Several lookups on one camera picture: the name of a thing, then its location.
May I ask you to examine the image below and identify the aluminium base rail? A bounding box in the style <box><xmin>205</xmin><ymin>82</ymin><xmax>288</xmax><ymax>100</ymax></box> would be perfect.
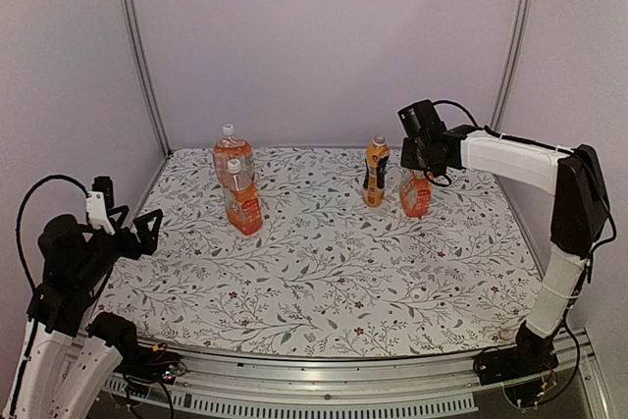
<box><xmin>86</xmin><ymin>330</ymin><xmax>619</xmax><ymax>418</ymax></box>

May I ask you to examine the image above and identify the left aluminium corner post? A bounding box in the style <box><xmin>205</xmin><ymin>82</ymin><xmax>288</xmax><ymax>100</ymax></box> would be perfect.
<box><xmin>120</xmin><ymin>0</ymin><xmax>172</xmax><ymax>158</ymax></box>

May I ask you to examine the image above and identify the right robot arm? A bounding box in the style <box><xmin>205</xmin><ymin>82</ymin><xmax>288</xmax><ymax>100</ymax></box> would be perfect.
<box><xmin>397</xmin><ymin>99</ymin><xmax>617</xmax><ymax>385</ymax></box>

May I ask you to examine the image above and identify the aluminium corner post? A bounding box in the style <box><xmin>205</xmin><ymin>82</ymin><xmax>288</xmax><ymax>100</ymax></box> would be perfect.
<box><xmin>490</xmin><ymin>0</ymin><xmax>533</xmax><ymax>131</ymax></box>
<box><xmin>120</xmin><ymin>0</ymin><xmax>172</xmax><ymax>158</ymax></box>

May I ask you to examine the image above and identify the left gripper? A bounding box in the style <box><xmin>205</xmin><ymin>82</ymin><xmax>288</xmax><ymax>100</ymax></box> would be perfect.
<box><xmin>73</xmin><ymin>205</ymin><xmax>163</xmax><ymax>291</ymax></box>

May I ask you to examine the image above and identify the floral tablecloth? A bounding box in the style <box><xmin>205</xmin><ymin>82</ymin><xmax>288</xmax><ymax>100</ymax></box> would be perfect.
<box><xmin>96</xmin><ymin>148</ymin><xmax>540</xmax><ymax>357</ymax></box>

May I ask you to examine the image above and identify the orange tea bottle front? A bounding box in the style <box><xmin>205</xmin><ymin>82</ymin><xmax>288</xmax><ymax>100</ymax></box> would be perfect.
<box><xmin>224</xmin><ymin>159</ymin><xmax>263</xmax><ymax>236</ymax></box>

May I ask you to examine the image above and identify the right aluminium corner post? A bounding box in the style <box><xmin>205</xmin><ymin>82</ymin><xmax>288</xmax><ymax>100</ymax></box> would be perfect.
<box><xmin>490</xmin><ymin>0</ymin><xmax>533</xmax><ymax>131</ymax></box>

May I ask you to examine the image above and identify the milk tea bottle dark label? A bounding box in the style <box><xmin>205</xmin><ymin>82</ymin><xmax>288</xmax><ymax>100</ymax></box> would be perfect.
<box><xmin>362</xmin><ymin>134</ymin><xmax>391</xmax><ymax>207</ymax></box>

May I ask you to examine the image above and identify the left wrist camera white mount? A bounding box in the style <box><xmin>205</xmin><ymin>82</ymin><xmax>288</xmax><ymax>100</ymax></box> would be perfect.
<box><xmin>86</xmin><ymin>176</ymin><xmax>115</xmax><ymax>236</ymax></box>

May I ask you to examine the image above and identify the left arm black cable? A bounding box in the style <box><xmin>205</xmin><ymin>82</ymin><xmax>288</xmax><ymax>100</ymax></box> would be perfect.
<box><xmin>14</xmin><ymin>173</ymin><xmax>92</xmax><ymax>288</ymax></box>

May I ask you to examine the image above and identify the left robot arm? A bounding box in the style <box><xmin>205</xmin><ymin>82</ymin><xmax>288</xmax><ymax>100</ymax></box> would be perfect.
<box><xmin>2</xmin><ymin>210</ymin><xmax>163</xmax><ymax>418</ymax></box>

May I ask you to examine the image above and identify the orange tea bottle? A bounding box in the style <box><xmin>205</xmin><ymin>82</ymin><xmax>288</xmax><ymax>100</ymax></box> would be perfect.
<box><xmin>213</xmin><ymin>124</ymin><xmax>255</xmax><ymax>188</ymax></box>
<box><xmin>224</xmin><ymin>159</ymin><xmax>263</xmax><ymax>236</ymax></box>
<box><xmin>399</xmin><ymin>169</ymin><xmax>432</xmax><ymax>218</ymax></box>

